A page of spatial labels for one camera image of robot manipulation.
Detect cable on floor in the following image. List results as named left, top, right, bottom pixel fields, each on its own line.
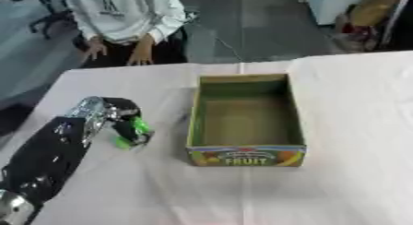
left=183, top=10, right=245, bottom=63

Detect tan bag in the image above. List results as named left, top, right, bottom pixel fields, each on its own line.
left=329, top=0, right=402, bottom=53

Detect cardboard box with green inside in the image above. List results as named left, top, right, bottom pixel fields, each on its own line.
left=185, top=73, right=309, bottom=168

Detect person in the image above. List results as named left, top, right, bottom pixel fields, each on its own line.
left=59, top=0, right=191, bottom=69

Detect black office chair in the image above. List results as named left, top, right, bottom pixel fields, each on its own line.
left=3, top=0, right=77, bottom=40

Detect green toy object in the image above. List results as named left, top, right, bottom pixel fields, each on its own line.
left=112, top=115, right=155, bottom=150

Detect white cabinet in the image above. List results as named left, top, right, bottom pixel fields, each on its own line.
left=304, top=0, right=378, bottom=26

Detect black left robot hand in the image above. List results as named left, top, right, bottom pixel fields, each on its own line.
left=101, top=97, right=157, bottom=148

